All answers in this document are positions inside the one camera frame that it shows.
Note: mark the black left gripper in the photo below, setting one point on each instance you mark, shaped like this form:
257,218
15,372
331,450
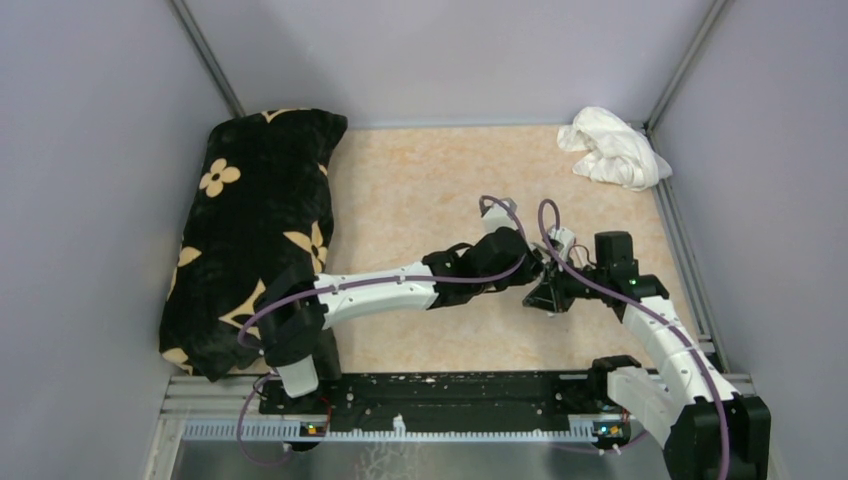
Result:
530,266

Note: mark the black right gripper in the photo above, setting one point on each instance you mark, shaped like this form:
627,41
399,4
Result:
549,297

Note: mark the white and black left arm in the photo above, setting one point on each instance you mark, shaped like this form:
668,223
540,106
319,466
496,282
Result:
297,311

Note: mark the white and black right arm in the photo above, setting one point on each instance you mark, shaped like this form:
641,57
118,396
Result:
706,427

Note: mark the white crumpled cloth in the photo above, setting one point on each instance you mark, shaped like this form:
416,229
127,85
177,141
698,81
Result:
614,152

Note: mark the black floral blanket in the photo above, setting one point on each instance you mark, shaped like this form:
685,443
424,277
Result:
262,203

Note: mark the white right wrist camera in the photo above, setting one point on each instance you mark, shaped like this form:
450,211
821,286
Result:
562,240

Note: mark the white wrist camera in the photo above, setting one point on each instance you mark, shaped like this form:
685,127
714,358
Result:
497,213
562,240

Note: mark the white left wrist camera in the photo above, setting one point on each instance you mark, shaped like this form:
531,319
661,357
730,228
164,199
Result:
497,213

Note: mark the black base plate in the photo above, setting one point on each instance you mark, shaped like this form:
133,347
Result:
518,401

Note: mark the aluminium corner post right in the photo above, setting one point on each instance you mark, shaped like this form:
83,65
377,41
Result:
717,10

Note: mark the aluminium corner post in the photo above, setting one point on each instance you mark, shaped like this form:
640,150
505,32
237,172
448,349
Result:
195,35
717,10

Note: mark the slotted cable duct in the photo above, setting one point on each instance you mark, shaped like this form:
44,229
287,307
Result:
268,430

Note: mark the aluminium corner post left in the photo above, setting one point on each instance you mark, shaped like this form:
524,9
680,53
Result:
195,35

